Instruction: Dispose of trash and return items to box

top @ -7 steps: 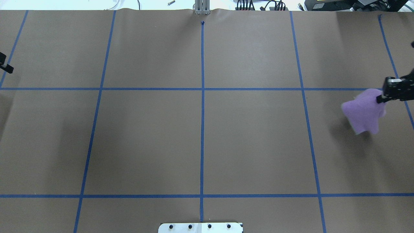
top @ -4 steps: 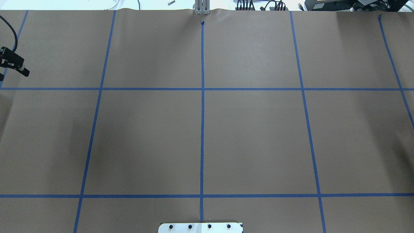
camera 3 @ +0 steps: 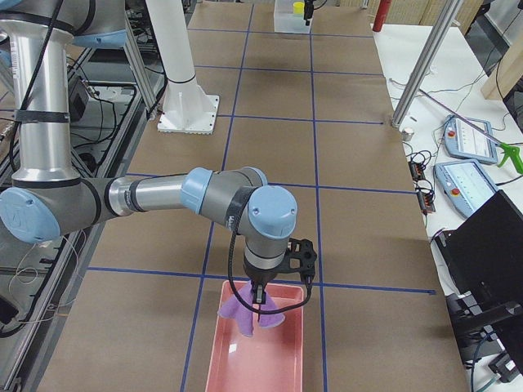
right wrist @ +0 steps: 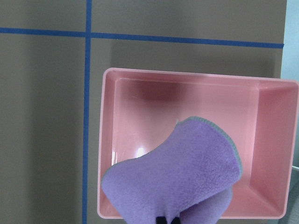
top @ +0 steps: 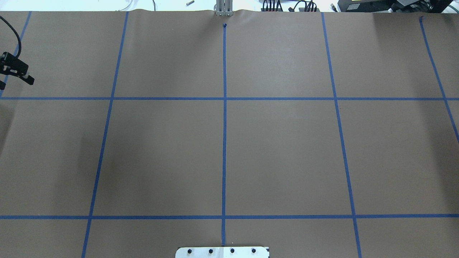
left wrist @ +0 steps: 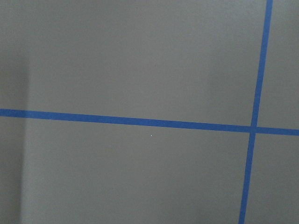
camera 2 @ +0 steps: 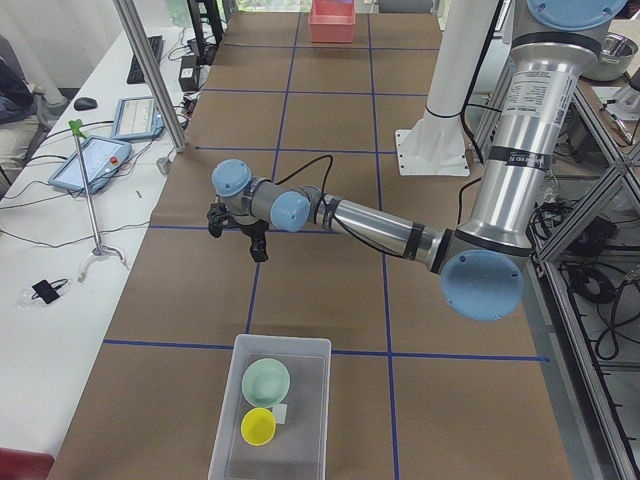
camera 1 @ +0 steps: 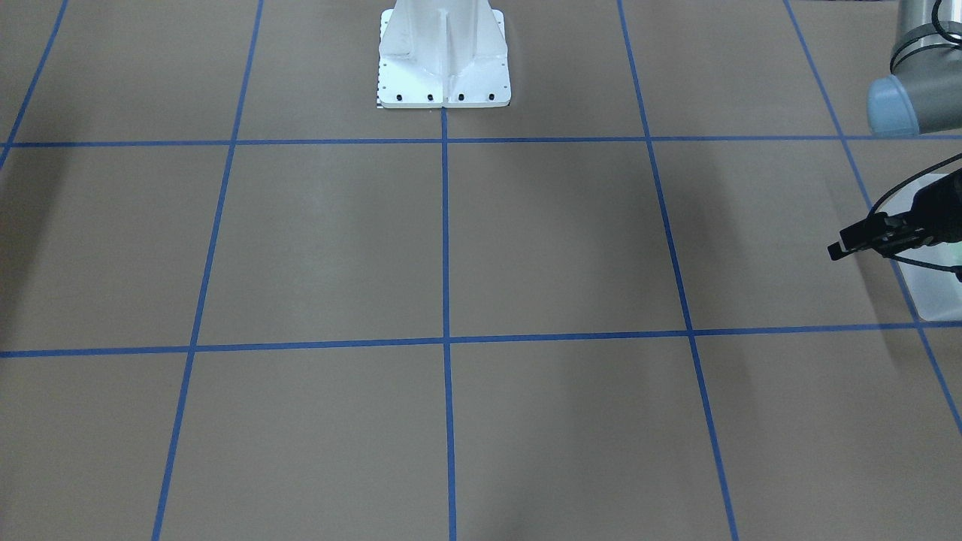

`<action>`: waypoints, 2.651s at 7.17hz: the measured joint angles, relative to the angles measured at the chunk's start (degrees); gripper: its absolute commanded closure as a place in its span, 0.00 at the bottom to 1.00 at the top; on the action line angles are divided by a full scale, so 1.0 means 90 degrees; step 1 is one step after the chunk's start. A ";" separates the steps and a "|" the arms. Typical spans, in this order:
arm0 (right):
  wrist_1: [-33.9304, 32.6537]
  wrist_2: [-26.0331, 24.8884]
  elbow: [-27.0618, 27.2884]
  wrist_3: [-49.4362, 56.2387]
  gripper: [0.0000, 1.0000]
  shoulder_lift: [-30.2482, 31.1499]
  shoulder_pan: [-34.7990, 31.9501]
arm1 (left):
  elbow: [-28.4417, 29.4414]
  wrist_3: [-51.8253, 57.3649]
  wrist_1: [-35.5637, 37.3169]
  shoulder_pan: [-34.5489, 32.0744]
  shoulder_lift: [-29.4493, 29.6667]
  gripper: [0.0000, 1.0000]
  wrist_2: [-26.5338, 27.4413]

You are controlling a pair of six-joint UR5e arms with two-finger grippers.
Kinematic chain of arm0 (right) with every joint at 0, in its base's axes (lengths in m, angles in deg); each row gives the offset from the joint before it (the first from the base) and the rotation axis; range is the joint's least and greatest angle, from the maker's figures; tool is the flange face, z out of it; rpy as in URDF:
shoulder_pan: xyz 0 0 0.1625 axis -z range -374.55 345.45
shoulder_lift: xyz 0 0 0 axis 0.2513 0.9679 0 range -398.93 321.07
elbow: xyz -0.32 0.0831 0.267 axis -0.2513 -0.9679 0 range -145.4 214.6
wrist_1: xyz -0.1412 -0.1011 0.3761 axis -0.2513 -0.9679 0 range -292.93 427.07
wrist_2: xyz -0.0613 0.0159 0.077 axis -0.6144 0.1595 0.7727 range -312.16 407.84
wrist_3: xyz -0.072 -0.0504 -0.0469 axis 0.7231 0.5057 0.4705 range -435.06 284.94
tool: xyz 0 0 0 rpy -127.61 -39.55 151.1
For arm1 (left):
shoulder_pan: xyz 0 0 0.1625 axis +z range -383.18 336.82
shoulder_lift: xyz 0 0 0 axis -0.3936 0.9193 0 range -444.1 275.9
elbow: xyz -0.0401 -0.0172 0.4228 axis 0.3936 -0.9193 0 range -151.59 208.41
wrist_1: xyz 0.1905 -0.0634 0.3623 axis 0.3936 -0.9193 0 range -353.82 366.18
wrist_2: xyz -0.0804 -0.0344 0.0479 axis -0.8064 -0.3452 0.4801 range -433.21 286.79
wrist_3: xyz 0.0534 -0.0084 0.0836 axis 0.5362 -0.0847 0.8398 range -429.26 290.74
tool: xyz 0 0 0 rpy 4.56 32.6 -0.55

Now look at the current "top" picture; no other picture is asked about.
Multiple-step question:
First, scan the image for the aluminium frame post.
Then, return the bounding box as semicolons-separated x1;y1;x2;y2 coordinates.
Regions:
214;0;234;16

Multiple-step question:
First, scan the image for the white pedestal column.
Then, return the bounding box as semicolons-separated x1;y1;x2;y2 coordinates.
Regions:
175;246;270;258

